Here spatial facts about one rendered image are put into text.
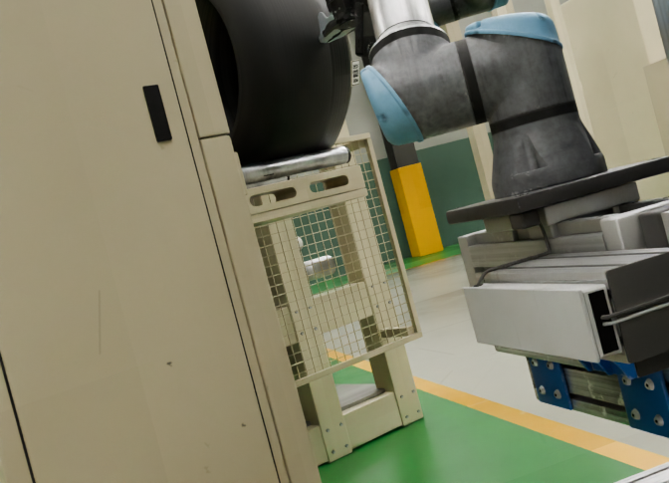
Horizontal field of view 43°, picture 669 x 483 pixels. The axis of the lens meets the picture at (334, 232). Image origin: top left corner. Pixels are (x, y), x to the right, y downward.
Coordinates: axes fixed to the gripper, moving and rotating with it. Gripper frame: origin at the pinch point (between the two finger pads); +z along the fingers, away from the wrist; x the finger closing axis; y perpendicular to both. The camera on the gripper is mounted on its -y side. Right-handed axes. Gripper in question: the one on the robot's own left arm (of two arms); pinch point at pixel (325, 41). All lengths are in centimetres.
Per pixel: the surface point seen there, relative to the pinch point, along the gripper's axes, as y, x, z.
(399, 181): 62, -632, 675
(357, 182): -30.9, -8.2, 15.3
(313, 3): 9.7, -1.0, 0.7
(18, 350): -50, 97, -43
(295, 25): 4.8, 6.3, 0.6
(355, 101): 190, -637, 709
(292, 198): -30.9, 12.1, 15.4
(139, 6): -11, 70, -48
